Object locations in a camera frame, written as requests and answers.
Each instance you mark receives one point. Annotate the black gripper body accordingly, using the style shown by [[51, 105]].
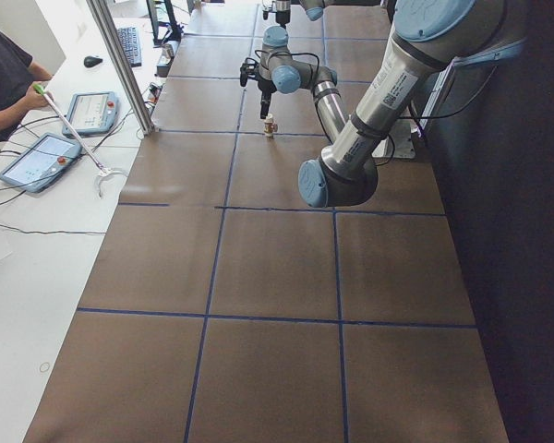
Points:
[[264, 86], [283, 15]]

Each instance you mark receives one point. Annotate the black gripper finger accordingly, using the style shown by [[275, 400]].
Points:
[[265, 104]]

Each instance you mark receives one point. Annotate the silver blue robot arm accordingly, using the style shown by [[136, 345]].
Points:
[[281, 9], [425, 37]]

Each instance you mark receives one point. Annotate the black monitor stand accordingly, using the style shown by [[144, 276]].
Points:
[[165, 28]]

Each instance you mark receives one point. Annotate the steel cylinder weight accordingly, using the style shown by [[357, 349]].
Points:
[[168, 50]]

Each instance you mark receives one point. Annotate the black computer keyboard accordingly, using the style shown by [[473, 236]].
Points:
[[130, 43]]

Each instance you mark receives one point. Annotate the far blue teach pendant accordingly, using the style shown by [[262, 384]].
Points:
[[93, 114]]

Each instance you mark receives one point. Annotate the blue teach pendant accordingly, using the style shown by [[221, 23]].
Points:
[[42, 164], [93, 114]]

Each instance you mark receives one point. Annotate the black computer mouse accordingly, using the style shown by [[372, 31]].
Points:
[[91, 61]]

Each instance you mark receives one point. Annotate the pink metal reacher rod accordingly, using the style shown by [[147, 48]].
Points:
[[104, 172]]

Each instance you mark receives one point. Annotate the near blue teach pendant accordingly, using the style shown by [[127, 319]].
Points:
[[42, 164]]

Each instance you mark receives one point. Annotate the seated person in black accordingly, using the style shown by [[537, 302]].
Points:
[[19, 72]]

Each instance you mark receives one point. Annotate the aluminium frame post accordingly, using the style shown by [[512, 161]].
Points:
[[107, 28]]

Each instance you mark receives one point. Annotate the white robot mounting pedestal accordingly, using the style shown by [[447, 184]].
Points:
[[399, 143]]

